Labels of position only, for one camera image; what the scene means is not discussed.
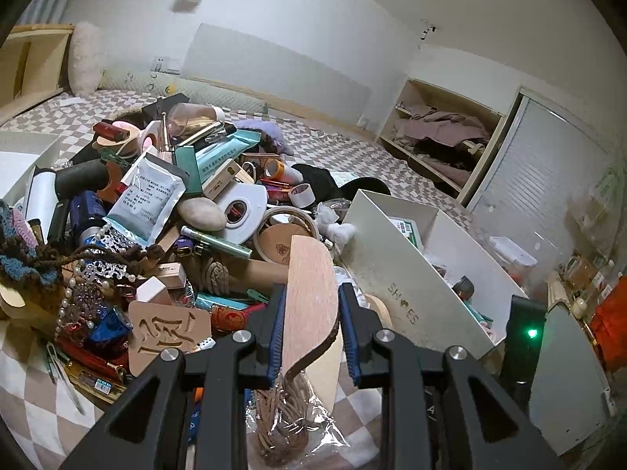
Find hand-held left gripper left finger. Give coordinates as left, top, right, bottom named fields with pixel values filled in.
left=61, top=284, right=290, bottom=470

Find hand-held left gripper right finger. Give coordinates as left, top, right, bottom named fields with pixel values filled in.
left=338, top=282, right=564, bottom=470

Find grained wooden insole piece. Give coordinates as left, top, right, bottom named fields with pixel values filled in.
left=281, top=235, right=342, bottom=379

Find white shoe box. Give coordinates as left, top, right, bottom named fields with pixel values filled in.
left=340, top=188, right=531, bottom=359

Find clear plastic container white lid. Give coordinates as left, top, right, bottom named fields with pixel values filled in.
left=489, top=236, right=538, bottom=276

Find pale wooden insole piece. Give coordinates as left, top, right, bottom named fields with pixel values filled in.
left=304, top=337, right=344, bottom=418

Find white side cabinet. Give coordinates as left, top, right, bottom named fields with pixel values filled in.
left=529, top=298, right=614, bottom=456

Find brown cardboard tube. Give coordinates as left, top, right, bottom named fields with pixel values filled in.
left=223, top=259, right=295, bottom=295

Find bag of rubber bands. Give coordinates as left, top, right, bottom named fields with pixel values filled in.
left=244, top=372, right=352, bottom=469

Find orange bag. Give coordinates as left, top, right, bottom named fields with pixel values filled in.
left=589, top=288, right=627, bottom=374

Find carved wooden plaque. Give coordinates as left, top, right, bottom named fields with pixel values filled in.
left=128, top=300, right=213, bottom=379

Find green transparent tube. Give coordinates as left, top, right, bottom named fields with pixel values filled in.
left=181, top=226, right=254, bottom=260

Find large white tape roll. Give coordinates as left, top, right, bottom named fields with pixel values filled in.
left=216, top=182, right=270, bottom=245

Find small white box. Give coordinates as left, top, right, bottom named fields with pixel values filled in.
left=134, top=276, right=170, bottom=305

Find beige pebble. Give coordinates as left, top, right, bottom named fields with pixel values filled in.
left=177, top=197, right=227, bottom=232

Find black cloth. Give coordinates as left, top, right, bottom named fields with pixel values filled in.
left=294, top=163, right=391, bottom=202

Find small wooden box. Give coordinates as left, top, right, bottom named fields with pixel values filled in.
left=203, top=159, right=256, bottom=202

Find white slatted sliding door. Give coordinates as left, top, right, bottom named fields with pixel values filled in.
left=464, top=89, right=619, bottom=258

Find beaded silver tiara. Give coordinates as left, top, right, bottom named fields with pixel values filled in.
left=56, top=244, right=163, bottom=344

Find white medicine pouch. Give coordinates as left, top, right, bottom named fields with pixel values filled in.
left=105, top=152, right=190, bottom=248

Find light teal carton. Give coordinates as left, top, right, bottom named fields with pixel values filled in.
left=195, top=130, right=263, bottom=180

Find purple plush toy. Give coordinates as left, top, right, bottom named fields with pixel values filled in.
left=235, top=117, right=295, bottom=156

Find pile of dark clothes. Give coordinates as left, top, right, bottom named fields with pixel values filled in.
left=411, top=139, right=482, bottom=170

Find wooden wardrobe shelf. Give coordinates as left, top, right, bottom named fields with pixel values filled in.
left=376, top=77, right=508, bottom=207

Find green tweezers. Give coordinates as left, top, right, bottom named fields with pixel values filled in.
left=46, top=345, right=85, bottom=415

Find blue metal can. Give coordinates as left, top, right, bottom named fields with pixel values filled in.
left=68, top=190, right=109, bottom=244

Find pile of pink clothes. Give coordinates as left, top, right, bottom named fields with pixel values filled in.
left=392, top=103, right=497, bottom=158

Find transparent plastic cup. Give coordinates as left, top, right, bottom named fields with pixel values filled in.
left=167, top=103, right=227, bottom=141

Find black foam cylinder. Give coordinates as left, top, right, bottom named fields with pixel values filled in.
left=56, top=160, right=112, bottom=197

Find black box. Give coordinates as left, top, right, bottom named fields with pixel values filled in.
left=139, top=98, right=178, bottom=129

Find white headboard panel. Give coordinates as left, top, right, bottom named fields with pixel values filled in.
left=183, top=23, right=372, bottom=131

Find blue crochet pouch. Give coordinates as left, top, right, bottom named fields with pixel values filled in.
left=0, top=201, right=65, bottom=300

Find white plastic tube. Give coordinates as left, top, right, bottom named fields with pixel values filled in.
left=24, top=168, right=58, bottom=224

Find white box lid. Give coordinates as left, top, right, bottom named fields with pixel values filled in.
left=0, top=132, right=63, bottom=202

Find white fluffy pillow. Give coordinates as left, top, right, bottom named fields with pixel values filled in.
left=69, top=22, right=107, bottom=97

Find wooden bedside shelf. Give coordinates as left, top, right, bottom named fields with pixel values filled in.
left=0, top=23, right=77, bottom=124

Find coiled beige rope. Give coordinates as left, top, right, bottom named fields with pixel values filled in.
left=196, top=257, right=231, bottom=297

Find white wall socket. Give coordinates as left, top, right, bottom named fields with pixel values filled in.
left=149, top=56, right=182, bottom=75

